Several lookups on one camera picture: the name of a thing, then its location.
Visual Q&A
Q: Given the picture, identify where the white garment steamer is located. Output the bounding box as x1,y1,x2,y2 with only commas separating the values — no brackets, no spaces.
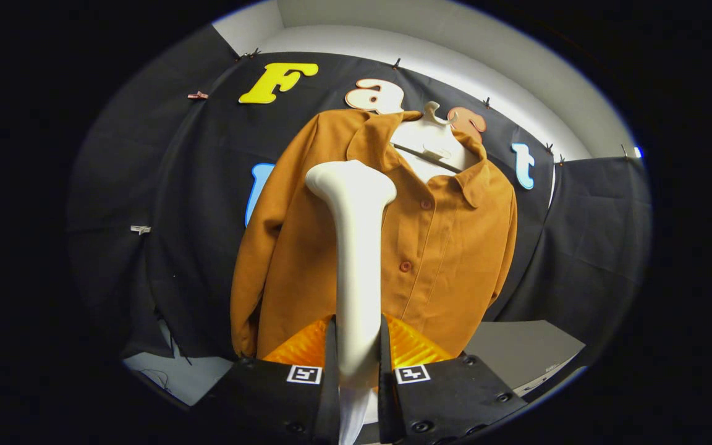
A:
305,159,397,445

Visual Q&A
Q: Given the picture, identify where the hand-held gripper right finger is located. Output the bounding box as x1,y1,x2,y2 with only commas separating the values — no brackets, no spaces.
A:
378,314,527,445

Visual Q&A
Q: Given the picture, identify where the white torso form hanger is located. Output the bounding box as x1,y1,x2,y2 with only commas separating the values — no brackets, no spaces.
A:
390,101,480,184

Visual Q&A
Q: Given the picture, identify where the row of black cloth clips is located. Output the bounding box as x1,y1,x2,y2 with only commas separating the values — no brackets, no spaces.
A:
242,48,630,166

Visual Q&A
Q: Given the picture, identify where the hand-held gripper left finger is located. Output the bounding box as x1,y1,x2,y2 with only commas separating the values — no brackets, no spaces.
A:
192,315,340,445

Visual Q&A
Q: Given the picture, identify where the black backdrop cloth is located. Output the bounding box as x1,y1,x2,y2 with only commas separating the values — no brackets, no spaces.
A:
66,25,652,371

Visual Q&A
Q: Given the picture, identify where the grey cabinet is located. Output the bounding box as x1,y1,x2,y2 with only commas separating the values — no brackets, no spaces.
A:
464,320,586,397

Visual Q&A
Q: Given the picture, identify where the brown button-up shirt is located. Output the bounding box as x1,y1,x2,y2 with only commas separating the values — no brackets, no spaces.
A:
231,109,519,360

